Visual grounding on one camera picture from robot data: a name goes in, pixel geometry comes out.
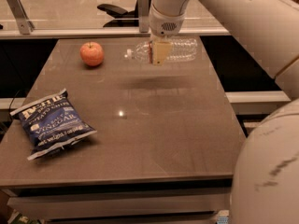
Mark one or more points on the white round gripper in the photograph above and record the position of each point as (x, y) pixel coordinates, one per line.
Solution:
(165, 24)

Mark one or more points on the clear plastic water bottle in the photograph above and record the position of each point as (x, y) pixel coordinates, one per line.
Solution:
(183, 50)

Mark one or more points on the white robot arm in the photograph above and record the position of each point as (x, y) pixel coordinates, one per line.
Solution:
(260, 54)

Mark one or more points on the black office chair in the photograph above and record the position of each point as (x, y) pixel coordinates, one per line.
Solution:
(122, 17)

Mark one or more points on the red apple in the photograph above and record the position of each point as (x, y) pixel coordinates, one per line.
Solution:
(92, 53)

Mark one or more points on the glass railing panel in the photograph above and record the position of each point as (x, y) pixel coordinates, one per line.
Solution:
(71, 14)

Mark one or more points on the blue potato chips bag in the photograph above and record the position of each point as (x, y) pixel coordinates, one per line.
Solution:
(52, 123)

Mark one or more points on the middle metal railing bracket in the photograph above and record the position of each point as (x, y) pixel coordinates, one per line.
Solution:
(143, 15)

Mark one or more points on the metal railing bracket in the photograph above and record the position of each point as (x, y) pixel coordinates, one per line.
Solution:
(143, 15)
(23, 22)

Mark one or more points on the left metal railing bracket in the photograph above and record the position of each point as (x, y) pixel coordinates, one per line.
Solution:
(23, 22)

